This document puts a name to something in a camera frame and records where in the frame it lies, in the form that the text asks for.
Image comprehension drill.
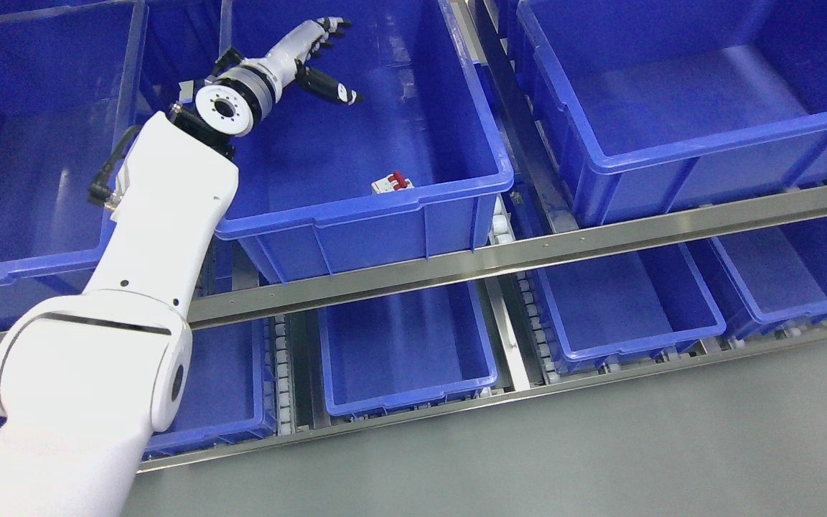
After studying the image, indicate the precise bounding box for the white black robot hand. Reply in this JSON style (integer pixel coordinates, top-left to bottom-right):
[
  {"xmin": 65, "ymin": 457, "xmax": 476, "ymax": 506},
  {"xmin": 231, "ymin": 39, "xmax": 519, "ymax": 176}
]
[{"xmin": 260, "ymin": 17, "xmax": 363, "ymax": 106}]

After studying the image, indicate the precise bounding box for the grey circuit breaker red switch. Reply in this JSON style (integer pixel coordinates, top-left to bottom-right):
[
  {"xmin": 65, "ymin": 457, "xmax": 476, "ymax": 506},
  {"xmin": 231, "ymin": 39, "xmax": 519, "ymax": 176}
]
[{"xmin": 370, "ymin": 170, "xmax": 415, "ymax": 195}]

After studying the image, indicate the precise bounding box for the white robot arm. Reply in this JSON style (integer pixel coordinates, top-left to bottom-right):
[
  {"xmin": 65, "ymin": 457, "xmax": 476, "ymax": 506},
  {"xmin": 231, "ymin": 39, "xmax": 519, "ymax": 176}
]
[{"xmin": 0, "ymin": 44, "xmax": 311, "ymax": 516}]

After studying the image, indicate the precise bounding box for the blue bin centre upper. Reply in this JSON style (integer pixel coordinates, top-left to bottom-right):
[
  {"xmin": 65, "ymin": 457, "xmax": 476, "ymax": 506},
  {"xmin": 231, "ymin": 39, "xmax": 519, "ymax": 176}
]
[{"xmin": 217, "ymin": 1, "xmax": 514, "ymax": 284}]

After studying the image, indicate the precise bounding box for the blue bin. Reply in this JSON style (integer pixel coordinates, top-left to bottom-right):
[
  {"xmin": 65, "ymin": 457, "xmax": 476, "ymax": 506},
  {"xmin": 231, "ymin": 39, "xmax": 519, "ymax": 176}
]
[
  {"xmin": 510, "ymin": 1, "xmax": 827, "ymax": 227},
  {"xmin": 687, "ymin": 217, "xmax": 827, "ymax": 340},
  {"xmin": 217, "ymin": 1, "xmax": 514, "ymax": 284},
  {"xmin": 0, "ymin": 241, "xmax": 278, "ymax": 489},
  {"xmin": 528, "ymin": 244, "xmax": 726, "ymax": 376},
  {"xmin": 318, "ymin": 282, "xmax": 498, "ymax": 419},
  {"xmin": 0, "ymin": 1, "xmax": 147, "ymax": 331}
]

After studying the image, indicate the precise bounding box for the blue bin left upper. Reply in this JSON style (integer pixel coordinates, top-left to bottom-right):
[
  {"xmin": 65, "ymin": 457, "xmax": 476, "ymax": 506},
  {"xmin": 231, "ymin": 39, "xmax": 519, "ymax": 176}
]
[{"xmin": 0, "ymin": 1, "xmax": 147, "ymax": 331}]

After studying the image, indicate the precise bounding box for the blue bin centre lower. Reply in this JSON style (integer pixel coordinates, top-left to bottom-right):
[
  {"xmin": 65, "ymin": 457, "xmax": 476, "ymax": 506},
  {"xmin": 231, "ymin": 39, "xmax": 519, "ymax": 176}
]
[{"xmin": 318, "ymin": 282, "xmax": 498, "ymax": 419}]

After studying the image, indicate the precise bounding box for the blue bin right upper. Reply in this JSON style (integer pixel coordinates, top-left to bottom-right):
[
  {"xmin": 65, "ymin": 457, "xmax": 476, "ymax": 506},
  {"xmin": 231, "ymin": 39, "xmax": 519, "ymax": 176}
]
[{"xmin": 510, "ymin": 1, "xmax": 827, "ymax": 227}]

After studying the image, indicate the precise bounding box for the blue bin left lower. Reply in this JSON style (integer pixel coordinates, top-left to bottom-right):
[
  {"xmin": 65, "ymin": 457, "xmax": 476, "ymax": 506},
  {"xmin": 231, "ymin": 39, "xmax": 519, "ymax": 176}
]
[{"xmin": 0, "ymin": 241, "xmax": 278, "ymax": 489}]

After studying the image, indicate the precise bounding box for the blue bin far right lower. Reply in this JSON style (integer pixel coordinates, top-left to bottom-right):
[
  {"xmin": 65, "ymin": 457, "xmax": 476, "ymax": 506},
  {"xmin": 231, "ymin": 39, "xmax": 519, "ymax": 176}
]
[{"xmin": 687, "ymin": 217, "xmax": 827, "ymax": 340}]

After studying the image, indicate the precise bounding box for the steel shelf rail upper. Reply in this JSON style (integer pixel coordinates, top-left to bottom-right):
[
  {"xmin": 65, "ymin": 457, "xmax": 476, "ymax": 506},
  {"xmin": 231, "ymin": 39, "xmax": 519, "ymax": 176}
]
[{"xmin": 0, "ymin": 177, "xmax": 827, "ymax": 373}]

